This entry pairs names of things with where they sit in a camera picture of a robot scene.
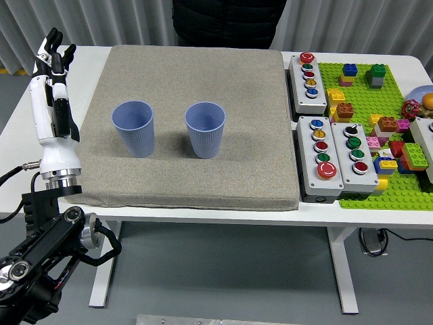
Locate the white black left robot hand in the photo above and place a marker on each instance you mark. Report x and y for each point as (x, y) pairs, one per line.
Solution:
(54, 149)

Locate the blue ribbed plastic cup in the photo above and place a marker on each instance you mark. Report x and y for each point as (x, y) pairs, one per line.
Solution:
(135, 139)
(204, 142)

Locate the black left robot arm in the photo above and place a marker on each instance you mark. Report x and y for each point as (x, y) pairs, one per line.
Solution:
(40, 243)

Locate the white pleated curtain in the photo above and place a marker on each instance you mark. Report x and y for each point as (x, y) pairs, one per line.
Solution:
(101, 20)

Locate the white table leg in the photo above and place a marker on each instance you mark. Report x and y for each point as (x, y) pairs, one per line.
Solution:
(101, 287)
(345, 271)

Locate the grey-brown fabric mat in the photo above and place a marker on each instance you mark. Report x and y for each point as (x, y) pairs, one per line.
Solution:
(203, 183)

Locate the person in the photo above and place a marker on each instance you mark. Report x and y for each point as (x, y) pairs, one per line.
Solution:
(226, 23)

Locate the slim five-button control box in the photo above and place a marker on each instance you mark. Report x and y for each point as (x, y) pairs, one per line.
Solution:
(297, 84)

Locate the wide five-button control box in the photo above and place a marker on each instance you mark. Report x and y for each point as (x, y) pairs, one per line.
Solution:
(308, 159)

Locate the four-button box with selector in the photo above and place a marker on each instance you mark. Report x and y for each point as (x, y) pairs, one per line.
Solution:
(341, 152)

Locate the orange-brown brick on yellow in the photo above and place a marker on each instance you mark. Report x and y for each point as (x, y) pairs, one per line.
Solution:
(345, 111)

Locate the blue yellow pink brick stack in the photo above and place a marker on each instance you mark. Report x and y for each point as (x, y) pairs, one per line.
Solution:
(349, 72)

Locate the green studded baseplate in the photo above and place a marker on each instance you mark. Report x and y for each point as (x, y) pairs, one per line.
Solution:
(362, 94)

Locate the pink toy brick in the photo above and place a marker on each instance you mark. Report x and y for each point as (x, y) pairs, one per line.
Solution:
(373, 143)

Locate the small yellow toy brick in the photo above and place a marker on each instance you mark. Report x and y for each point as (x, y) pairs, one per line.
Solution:
(373, 120)

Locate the yellow rounded toy brick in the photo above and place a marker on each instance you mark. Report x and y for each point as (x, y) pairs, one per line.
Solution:
(381, 186)

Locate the green grey brick stack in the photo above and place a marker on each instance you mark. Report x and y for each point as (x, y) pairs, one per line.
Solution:
(376, 76)

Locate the small white printed brick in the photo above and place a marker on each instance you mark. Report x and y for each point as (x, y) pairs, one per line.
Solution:
(385, 154)

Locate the blue yellow toy brick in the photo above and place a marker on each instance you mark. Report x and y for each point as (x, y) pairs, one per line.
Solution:
(387, 165)

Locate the orange-brown brick on white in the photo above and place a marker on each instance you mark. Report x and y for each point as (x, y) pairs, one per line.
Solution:
(387, 124)

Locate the red toy brick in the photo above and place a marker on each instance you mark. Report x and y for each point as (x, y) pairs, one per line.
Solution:
(395, 148)

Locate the magenta toy brick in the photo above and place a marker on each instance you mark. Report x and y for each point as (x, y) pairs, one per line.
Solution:
(403, 126)

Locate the red valve handwheel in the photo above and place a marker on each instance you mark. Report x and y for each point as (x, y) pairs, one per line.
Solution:
(411, 109)

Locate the green brick on orange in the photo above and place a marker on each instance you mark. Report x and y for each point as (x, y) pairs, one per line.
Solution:
(414, 155)

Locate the pale blue plate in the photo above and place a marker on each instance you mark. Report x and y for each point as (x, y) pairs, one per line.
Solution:
(417, 93)

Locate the white control box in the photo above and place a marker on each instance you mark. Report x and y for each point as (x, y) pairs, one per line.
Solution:
(424, 132)

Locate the orange toy ball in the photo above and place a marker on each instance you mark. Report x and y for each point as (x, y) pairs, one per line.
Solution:
(429, 101)

